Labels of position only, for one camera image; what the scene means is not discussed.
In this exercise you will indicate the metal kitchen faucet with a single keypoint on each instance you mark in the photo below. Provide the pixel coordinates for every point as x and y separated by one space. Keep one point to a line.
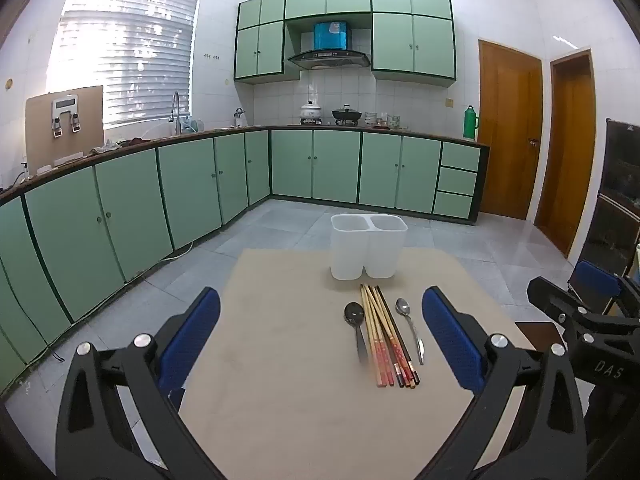
175 102

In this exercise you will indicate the white double utensil holder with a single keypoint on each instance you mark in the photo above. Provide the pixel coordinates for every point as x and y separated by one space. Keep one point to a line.
350 250

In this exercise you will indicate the white window blind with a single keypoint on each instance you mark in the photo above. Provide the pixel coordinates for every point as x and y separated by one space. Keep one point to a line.
130 50

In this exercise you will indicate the brown cardboard sheet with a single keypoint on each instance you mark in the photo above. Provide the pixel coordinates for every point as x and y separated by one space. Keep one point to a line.
40 130

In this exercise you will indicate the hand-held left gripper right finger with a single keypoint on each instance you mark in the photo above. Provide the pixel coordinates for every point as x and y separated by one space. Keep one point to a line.
452 342

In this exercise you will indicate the wooden door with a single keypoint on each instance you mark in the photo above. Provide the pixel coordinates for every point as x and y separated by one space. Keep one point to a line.
567 155
505 130

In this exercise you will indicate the green wall cabinets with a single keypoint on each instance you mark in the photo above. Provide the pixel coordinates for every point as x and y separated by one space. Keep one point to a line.
395 45

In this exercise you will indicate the black cabinet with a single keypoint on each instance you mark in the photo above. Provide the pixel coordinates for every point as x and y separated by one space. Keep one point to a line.
620 185

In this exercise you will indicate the green thermos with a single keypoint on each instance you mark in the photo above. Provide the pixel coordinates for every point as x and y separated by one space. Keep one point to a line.
470 122

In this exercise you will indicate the orange patterned chopstick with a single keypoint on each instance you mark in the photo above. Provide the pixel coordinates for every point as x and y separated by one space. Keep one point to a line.
389 365

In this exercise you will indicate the green base cabinets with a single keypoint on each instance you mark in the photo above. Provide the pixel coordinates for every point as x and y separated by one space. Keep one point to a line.
130 210

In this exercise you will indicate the black spoon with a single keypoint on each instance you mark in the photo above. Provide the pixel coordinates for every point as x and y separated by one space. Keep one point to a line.
354 312

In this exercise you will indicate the black range hood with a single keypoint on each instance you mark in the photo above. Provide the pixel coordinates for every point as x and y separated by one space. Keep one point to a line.
327 57

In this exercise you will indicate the black wok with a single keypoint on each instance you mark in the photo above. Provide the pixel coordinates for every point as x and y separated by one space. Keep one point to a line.
346 114

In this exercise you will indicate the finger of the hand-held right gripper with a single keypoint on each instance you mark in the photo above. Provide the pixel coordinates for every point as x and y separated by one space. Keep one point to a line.
550 296
595 276

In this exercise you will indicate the silver spoon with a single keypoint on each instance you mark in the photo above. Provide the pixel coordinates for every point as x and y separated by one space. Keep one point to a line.
403 306

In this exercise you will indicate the patterned jar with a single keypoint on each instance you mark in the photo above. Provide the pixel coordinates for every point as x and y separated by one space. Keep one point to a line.
394 121

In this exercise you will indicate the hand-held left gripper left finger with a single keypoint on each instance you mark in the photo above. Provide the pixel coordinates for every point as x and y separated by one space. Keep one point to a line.
192 332

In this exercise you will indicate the white cooking pot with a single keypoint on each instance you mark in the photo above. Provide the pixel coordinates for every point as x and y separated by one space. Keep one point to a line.
310 112

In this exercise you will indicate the crumpled cloths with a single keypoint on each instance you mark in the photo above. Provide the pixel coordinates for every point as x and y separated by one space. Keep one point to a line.
107 147

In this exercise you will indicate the dark brown wooden seat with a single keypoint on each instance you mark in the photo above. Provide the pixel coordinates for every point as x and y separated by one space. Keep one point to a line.
540 332

